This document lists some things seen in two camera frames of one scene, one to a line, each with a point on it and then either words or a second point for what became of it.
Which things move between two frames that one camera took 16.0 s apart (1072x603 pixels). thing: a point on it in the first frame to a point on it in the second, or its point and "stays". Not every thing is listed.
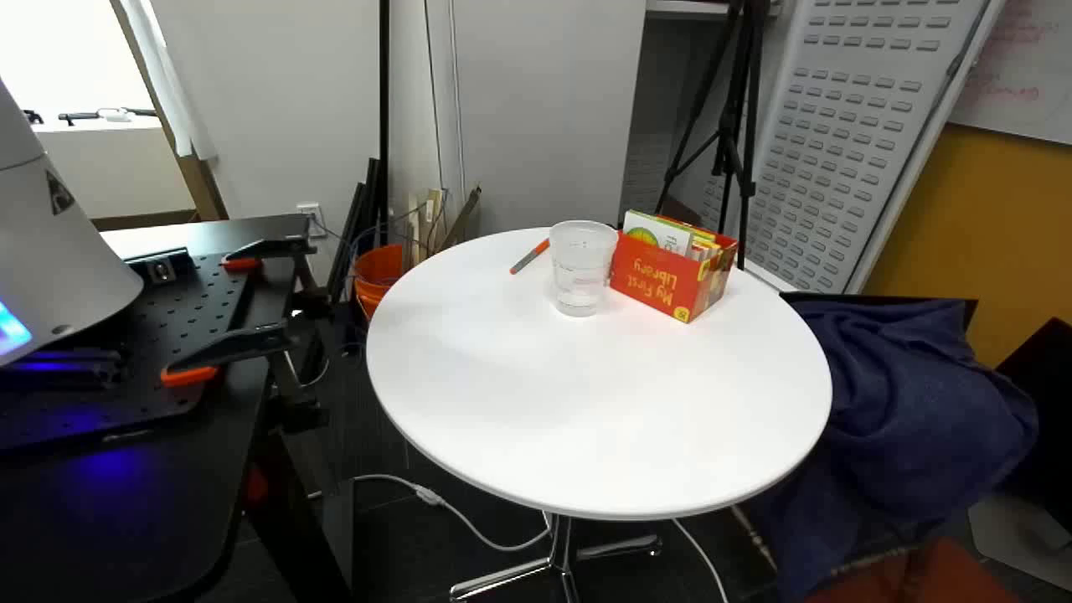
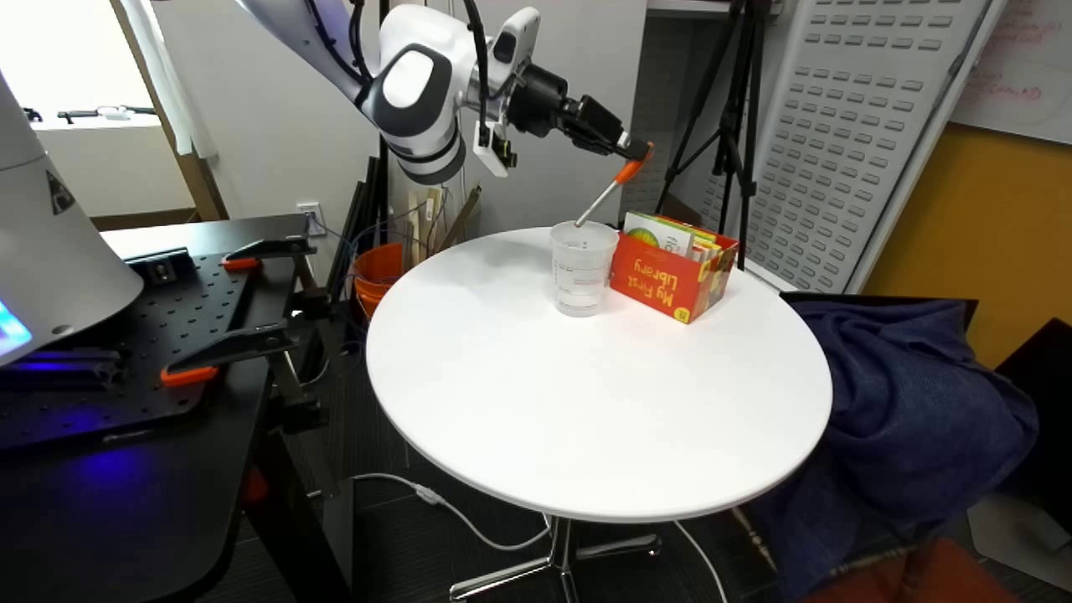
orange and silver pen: x=532 y=257 to x=618 y=178
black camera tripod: x=725 y=115 stays
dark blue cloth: x=924 y=431 stays
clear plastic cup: x=583 y=267 stays
